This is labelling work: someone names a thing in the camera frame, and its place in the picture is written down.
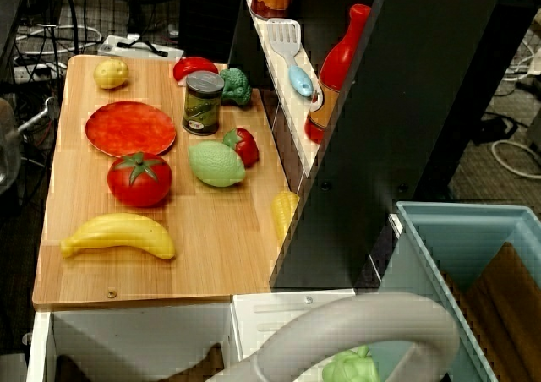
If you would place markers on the yellow toy potato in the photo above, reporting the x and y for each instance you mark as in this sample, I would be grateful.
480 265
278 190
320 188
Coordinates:
110 73

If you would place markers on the yellow toy banana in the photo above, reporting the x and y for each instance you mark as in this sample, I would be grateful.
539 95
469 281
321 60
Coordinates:
118 234

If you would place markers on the white toy kitchen shelf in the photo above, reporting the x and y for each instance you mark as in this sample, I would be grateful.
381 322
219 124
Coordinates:
274 75

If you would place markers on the yellow toy corn cob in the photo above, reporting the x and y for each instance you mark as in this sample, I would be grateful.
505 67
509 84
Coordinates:
282 213

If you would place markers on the black toy kitchen back panel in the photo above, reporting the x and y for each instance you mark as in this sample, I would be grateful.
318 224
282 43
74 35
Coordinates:
359 209

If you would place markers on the green toy lime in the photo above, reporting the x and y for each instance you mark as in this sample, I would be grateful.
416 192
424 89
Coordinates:
215 164

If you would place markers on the green toy broccoli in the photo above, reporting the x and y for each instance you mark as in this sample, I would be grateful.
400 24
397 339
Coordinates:
234 86

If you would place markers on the red toy strawberry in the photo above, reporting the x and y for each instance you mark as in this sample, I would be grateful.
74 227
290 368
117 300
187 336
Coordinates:
247 147

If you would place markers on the brass screw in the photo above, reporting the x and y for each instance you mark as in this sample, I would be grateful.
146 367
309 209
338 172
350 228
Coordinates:
111 293

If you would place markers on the red toy ketchup bottle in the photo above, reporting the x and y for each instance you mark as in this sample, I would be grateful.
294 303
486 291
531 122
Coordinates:
336 69

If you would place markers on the light blue plastic bin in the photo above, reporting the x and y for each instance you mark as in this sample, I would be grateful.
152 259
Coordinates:
456 238

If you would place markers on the green pickle toy can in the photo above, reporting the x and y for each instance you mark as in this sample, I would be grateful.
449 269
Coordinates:
203 105

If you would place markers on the red toy tomato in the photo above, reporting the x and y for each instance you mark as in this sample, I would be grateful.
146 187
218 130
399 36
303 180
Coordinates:
139 181

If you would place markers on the light green toy vegetable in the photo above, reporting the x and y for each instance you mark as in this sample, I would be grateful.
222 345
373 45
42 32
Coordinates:
351 367

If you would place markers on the white power strip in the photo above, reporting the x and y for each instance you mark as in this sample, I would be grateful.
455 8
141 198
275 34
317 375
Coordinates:
137 49

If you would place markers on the brown cloth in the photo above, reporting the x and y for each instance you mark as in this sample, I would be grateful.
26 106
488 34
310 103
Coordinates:
198 365

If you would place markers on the orange red toy plate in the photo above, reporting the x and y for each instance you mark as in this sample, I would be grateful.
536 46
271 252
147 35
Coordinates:
130 129

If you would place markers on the white toy sink frame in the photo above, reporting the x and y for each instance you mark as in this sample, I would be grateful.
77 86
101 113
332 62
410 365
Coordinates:
135 327

